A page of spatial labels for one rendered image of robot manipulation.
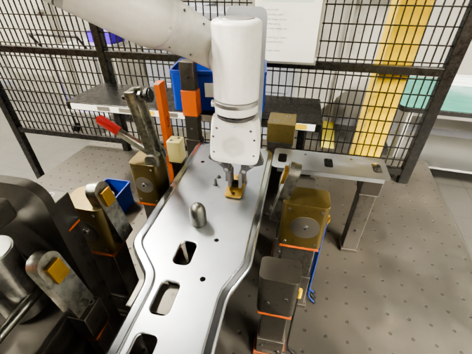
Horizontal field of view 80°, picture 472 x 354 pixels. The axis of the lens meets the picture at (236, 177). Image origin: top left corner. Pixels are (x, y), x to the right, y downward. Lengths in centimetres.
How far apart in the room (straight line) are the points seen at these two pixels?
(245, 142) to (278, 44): 58
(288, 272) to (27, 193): 40
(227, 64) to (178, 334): 41
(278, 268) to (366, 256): 50
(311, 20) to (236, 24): 60
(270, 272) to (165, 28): 41
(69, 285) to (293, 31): 93
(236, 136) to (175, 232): 22
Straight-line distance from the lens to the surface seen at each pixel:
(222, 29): 48
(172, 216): 60
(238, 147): 56
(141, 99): 62
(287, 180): 53
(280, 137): 83
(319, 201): 57
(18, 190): 45
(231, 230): 55
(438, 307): 96
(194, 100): 90
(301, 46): 107
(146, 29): 45
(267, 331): 67
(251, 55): 49
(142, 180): 70
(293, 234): 61
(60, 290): 48
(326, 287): 87
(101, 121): 69
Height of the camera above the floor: 140
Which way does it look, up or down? 36 degrees down
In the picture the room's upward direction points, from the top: straight up
